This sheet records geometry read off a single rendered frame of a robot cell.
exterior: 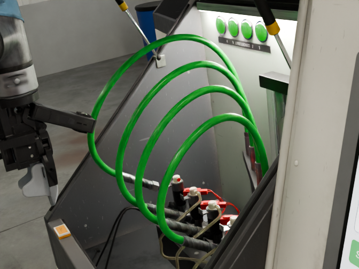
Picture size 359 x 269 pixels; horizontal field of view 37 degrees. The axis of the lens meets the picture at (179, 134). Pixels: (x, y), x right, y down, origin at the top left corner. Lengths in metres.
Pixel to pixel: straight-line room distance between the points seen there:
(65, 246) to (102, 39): 6.85
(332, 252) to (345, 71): 0.25
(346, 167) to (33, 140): 0.49
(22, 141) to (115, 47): 7.31
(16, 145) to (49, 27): 6.92
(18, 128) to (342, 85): 0.51
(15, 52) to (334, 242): 0.55
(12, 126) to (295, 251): 0.50
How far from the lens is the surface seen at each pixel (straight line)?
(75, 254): 1.30
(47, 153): 0.91
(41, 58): 7.80
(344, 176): 0.76
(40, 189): 0.95
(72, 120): 0.92
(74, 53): 7.94
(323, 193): 0.80
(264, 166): 1.00
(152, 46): 1.10
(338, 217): 0.78
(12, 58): 0.87
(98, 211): 1.52
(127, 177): 1.14
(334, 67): 0.77
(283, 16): 1.14
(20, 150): 0.91
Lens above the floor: 1.62
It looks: 21 degrees down
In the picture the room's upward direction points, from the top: 8 degrees counter-clockwise
